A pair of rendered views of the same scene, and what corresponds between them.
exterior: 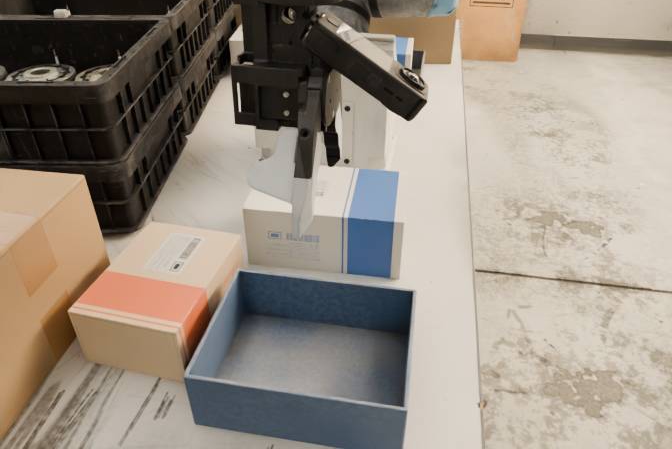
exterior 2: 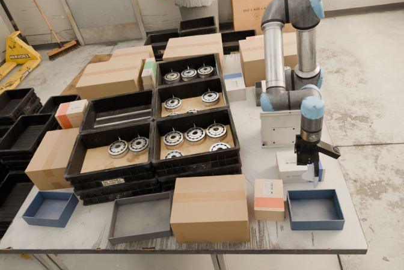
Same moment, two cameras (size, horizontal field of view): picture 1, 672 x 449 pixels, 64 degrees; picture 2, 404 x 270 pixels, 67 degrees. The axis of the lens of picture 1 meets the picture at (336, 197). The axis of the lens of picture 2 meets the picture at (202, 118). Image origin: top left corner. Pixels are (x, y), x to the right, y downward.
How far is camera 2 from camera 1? 0.90 m
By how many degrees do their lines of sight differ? 6
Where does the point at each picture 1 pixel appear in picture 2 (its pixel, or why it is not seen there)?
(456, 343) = (345, 198)
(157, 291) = (272, 200)
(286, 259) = (291, 181)
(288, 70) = (311, 155)
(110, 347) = (264, 216)
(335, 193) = not seen: hidden behind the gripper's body
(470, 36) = not seen: hidden behind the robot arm
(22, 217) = (241, 190)
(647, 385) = (395, 184)
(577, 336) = (365, 169)
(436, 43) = not seen: hidden behind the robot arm
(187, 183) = (243, 157)
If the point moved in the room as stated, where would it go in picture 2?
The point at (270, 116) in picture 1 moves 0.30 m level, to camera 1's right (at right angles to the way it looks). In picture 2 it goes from (305, 162) to (383, 148)
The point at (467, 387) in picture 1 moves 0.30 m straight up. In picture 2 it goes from (352, 210) to (365, 162)
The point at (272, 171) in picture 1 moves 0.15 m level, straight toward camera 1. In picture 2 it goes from (308, 175) to (329, 207)
